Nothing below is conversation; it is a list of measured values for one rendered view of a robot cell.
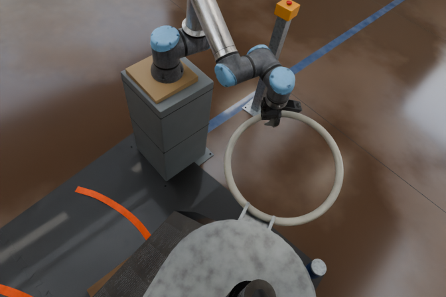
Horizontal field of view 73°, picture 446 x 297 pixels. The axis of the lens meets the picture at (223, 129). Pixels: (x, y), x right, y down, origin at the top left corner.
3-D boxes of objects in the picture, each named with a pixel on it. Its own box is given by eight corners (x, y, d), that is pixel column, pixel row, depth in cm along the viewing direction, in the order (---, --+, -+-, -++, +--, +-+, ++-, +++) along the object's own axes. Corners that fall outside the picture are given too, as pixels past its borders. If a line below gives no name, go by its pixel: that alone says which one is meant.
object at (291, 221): (315, 250, 113) (317, 250, 110) (202, 189, 122) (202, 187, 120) (358, 142, 129) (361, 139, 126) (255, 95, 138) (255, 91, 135)
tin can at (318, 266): (314, 260, 207) (321, 256, 197) (322, 276, 202) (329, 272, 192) (302, 266, 204) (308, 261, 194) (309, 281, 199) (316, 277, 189)
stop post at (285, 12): (270, 108, 288) (308, 4, 201) (258, 120, 278) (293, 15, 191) (253, 97, 295) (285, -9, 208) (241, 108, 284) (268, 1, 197)
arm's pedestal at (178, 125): (127, 147, 245) (107, 69, 177) (176, 118, 269) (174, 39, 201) (164, 191, 227) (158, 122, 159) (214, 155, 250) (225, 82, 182)
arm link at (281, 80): (286, 60, 108) (302, 81, 104) (280, 79, 119) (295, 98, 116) (263, 71, 106) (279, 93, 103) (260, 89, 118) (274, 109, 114)
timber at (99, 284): (135, 258, 195) (132, 254, 186) (145, 274, 191) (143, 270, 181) (91, 293, 181) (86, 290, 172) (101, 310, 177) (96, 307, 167)
